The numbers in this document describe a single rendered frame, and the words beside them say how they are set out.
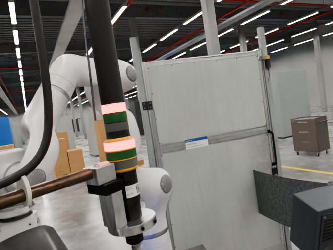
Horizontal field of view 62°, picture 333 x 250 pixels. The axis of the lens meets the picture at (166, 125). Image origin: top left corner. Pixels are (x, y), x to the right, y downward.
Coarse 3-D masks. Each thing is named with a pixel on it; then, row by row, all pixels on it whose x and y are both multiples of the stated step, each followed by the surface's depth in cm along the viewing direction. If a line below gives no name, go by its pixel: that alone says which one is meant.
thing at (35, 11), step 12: (36, 0) 31; (36, 12) 31; (36, 24) 31; (36, 36) 31; (48, 72) 31; (48, 84) 31; (48, 96) 31; (48, 108) 31; (48, 120) 31; (48, 132) 31; (48, 144) 31; (36, 156) 30; (24, 168) 29; (0, 180) 27; (12, 180) 28; (24, 180) 28; (24, 204) 29
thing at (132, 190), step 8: (120, 176) 37; (128, 176) 38; (136, 176) 39; (128, 184) 38; (136, 184) 39; (128, 192) 38; (136, 192) 38; (128, 200) 38; (136, 200) 38; (128, 208) 38; (136, 208) 38; (128, 216) 38; (136, 216) 38; (128, 240) 39; (136, 240) 39
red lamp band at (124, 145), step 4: (128, 140) 37; (132, 140) 38; (104, 144) 38; (108, 144) 37; (112, 144) 37; (116, 144) 37; (120, 144) 37; (124, 144) 37; (128, 144) 37; (132, 144) 38; (104, 148) 38; (108, 148) 37; (112, 148) 37; (116, 148) 37; (120, 148) 37; (124, 148) 37; (128, 148) 37
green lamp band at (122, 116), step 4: (120, 112) 37; (124, 112) 38; (104, 116) 38; (108, 116) 37; (112, 116) 37; (116, 116) 37; (120, 116) 37; (124, 116) 38; (104, 120) 38; (108, 120) 37; (112, 120) 37; (116, 120) 37; (120, 120) 37; (124, 120) 38
